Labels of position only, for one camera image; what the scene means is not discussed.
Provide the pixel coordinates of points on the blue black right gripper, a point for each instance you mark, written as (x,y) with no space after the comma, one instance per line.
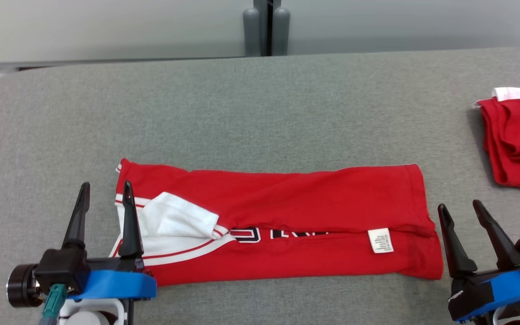
(499,293)

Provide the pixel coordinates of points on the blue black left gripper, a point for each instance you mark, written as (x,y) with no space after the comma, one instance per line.
(115,284)

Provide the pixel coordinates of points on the red shorts with white trim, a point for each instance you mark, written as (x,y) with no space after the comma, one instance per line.
(517,140)

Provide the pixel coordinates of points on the red jersey with white sleeves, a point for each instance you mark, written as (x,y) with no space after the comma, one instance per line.
(287,203)

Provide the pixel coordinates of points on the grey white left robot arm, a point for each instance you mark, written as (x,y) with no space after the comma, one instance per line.
(90,313)

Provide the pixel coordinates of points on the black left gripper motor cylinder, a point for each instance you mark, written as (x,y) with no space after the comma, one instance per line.
(20,286)

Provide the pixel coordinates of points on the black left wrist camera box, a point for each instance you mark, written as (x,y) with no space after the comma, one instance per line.
(61,268)

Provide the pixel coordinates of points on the teal left camera connector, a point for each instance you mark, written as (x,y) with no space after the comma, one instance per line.
(53,300)

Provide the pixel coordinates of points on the grey wall base rail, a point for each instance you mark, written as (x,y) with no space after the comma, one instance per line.
(106,62)

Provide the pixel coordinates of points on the grey partition post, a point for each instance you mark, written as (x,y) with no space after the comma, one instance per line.
(280,31)
(252,31)

